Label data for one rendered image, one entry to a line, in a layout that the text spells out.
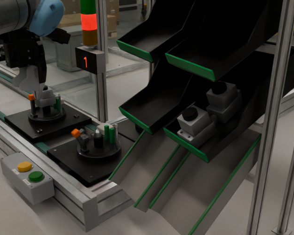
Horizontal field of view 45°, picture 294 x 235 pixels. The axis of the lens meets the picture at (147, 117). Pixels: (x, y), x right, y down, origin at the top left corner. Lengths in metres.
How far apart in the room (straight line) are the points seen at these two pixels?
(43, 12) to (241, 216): 0.76
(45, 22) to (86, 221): 0.55
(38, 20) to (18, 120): 0.81
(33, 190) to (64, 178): 0.09
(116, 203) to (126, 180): 0.12
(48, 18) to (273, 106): 0.43
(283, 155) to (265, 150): 0.67
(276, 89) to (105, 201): 0.55
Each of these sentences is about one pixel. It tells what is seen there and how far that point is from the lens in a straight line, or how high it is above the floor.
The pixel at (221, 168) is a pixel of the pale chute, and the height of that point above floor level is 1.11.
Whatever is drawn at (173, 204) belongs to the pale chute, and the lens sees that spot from 0.84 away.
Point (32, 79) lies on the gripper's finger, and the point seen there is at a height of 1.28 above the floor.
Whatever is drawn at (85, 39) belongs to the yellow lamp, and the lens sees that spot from 1.21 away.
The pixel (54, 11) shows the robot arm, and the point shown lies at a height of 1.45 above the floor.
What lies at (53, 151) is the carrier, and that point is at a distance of 1.16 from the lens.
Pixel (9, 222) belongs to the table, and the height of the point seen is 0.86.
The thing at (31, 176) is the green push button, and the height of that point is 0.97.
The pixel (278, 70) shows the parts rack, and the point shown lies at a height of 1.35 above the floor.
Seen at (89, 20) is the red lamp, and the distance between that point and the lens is 1.20.
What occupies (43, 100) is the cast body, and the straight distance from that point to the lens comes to 1.34.
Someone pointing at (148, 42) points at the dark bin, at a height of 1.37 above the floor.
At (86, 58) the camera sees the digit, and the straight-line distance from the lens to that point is 1.23.
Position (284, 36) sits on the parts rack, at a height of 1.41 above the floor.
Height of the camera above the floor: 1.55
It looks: 25 degrees down
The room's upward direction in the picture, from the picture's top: straight up
